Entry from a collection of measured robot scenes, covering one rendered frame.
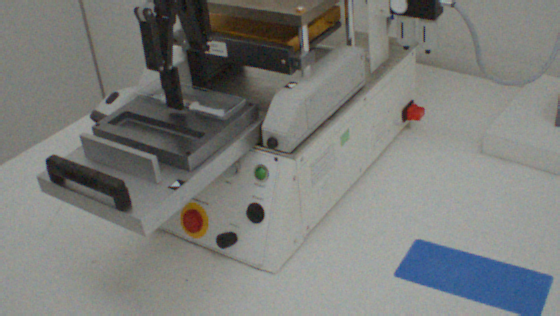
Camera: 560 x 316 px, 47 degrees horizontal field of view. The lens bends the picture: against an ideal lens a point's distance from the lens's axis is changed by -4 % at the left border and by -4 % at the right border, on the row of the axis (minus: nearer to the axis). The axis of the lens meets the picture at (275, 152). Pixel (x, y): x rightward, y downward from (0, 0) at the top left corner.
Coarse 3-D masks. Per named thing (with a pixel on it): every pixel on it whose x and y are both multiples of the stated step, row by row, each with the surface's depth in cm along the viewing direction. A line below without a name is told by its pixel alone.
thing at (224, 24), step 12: (324, 12) 114; (336, 12) 116; (216, 24) 114; (228, 24) 114; (240, 24) 113; (252, 24) 113; (264, 24) 112; (276, 24) 112; (312, 24) 110; (324, 24) 113; (336, 24) 117; (240, 36) 110; (252, 36) 109; (264, 36) 108; (276, 36) 107; (288, 36) 107; (312, 36) 111; (324, 36) 114; (312, 48) 112
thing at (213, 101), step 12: (156, 84) 108; (180, 84) 107; (156, 96) 105; (192, 96) 103; (204, 96) 103; (216, 96) 103; (228, 96) 102; (204, 108) 100; (216, 108) 99; (228, 108) 99
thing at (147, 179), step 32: (256, 128) 102; (96, 160) 97; (128, 160) 92; (224, 160) 97; (64, 192) 93; (96, 192) 91; (160, 192) 89; (192, 192) 92; (128, 224) 87; (160, 224) 88
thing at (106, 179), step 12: (48, 168) 92; (60, 168) 90; (72, 168) 89; (84, 168) 89; (72, 180) 90; (84, 180) 88; (96, 180) 86; (108, 180) 86; (120, 180) 85; (108, 192) 86; (120, 192) 85; (120, 204) 86
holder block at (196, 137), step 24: (120, 120) 104; (144, 120) 103; (168, 120) 101; (192, 120) 100; (216, 120) 99; (240, 120) 100; (144, 144) 96; (168, 144) 95; (192, 144) 94; (216, 144) 96; (192, 168) 93
